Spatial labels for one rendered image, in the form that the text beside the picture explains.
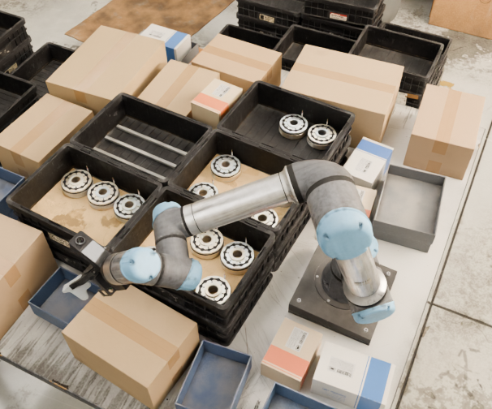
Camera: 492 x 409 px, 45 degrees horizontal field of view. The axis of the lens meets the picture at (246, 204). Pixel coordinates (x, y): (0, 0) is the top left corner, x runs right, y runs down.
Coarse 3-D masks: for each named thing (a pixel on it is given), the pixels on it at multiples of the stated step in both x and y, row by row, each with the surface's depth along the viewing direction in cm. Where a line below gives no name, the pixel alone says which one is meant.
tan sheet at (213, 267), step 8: (152, 232) 188; (152, 240) 186; (224, 240) 186; (232, 240) 186; (192, 256) 182; (256, 256) 182; (208, 264) 180; (216, 264) 180; (208, 272) 178; (216, 272) 178; (224, 272) 178; (232, 280) 176; (232, 288) 175
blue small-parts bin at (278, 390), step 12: (276, 384) 155; (276, 396) 159; (288, 396) 157; (300, 396) 154; (264, 408) 151; (276, 408) 157; (288, 408) 157; (300, 408) 157; (312, 408) 156; (324, 408) 153; (336, 408) 150
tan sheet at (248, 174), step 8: (208, 168) 206; (248, 168) 206; (200, 176) 203; (208, 176) 203; (240, 176) 203; (248, 176) 203; (256, 176) 203; (264, 176) 203; (192, 184) 201; (216, 184) 201; (224, 184) 201; (232, 184) 201; (240, 184) 201; (280, 208) 194; (288, 208) 194; (280, 216) 192
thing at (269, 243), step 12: (180, 192) 185; (144, 216) 180; (132, 228) 177; (264, 228) 176; (120, 240) 174; (264, 252) 170; (252, 264) 168; (240, 288) 163; (204, 300) 161; (228, 300) 160
